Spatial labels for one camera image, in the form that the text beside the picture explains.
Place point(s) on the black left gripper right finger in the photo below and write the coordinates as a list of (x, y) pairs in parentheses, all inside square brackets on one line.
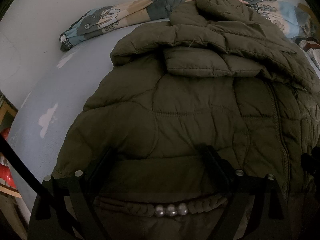
[(255, 207)]

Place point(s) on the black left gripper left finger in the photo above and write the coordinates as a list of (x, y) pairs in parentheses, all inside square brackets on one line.
[(65, 207)]

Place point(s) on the olive green puffer jacket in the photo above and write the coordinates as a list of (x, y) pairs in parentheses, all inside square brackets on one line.
[(179, 221)]

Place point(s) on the wooden bedside shelf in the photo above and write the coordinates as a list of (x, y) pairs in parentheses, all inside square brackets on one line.
[(10, 196)]

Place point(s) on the red plastic bag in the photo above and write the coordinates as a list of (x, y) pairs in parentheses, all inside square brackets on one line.
[(5, 170)]

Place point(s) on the light blue cloud bedsheet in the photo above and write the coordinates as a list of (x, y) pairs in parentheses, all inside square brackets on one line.
[(55, 99)]

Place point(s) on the navy starred patchwork pillow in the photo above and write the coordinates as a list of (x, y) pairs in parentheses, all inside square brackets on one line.
[(311, 47)]

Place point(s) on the patchwork cartoon rolled quilt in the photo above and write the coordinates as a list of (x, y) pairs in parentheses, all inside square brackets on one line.
[(293, 21)]

